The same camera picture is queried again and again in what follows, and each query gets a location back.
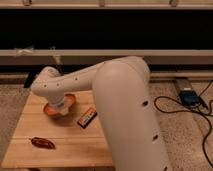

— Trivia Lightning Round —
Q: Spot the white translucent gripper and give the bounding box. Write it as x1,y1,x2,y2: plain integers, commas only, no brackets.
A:
54,102,69,116

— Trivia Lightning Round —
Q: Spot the orange ceramic bowl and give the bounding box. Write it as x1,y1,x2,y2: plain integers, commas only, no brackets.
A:
43,94,76,117

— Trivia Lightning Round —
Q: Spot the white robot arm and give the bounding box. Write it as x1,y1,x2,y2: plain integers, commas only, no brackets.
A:
31,56,173,171

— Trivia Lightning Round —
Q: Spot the small dark rectangular box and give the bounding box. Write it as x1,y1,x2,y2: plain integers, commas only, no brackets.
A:
77,107,97,129

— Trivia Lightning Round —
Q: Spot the wooden table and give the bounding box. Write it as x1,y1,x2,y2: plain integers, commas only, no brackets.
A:
2,91,113,169

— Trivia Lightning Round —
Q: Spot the blue power adapter box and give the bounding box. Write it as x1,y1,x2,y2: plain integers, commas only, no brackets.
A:
179,90,200,106

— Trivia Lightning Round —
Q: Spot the long white shelf rail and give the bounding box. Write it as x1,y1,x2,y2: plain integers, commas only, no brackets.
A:
0,49,213,66

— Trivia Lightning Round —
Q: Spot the black cable on floor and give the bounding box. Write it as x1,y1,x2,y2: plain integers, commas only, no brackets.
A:
153,79,213,168

